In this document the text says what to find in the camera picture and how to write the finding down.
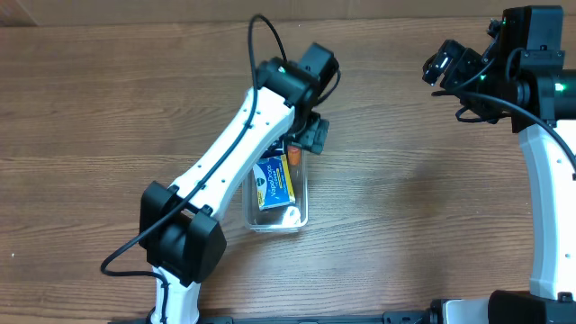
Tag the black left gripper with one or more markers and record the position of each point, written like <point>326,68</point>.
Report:
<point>316,135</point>

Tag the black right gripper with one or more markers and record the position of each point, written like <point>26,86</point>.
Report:
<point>464,66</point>

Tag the orange effervescent tablet tube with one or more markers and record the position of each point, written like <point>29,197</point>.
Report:
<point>294,155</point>

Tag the blue yellow VapoDrops box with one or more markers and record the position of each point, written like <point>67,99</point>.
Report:
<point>274,186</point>

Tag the clear plastic container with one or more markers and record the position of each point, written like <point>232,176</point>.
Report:
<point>289,218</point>

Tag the white blue Hansaplast box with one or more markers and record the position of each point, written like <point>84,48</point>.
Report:
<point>276,149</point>

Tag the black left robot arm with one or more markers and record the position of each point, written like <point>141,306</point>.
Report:
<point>186,241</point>

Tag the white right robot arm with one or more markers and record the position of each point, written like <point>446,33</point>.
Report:
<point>521,76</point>

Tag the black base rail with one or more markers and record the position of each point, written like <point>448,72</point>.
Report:
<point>388,317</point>

